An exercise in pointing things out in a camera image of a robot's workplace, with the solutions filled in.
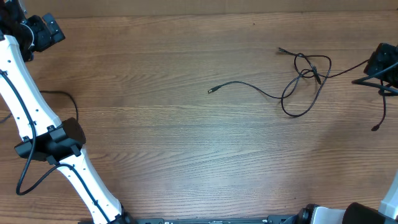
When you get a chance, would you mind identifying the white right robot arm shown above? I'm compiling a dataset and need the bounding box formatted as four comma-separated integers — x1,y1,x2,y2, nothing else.
285,43,397,224

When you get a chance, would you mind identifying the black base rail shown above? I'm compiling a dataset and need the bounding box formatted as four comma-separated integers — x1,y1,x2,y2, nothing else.
134,215,296,224

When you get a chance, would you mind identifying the black braided cable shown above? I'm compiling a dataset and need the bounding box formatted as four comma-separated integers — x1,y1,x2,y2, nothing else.
371,79,388,132

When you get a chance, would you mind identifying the black thin charging cable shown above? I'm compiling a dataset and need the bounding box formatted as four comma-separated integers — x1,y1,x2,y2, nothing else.
207,46,332,118

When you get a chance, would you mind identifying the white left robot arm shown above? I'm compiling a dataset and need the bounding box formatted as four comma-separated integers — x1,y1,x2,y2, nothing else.
1,0,133,223

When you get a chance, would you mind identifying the brown cardboard panel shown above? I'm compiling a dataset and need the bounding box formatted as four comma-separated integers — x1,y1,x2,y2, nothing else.
24,0,397,18

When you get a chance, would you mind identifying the black USB cable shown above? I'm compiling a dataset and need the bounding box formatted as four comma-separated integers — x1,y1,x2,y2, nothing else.
278,47,369,85

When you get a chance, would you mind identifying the black power plug cable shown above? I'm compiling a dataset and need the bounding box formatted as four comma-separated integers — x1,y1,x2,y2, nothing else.
0,90,79,124

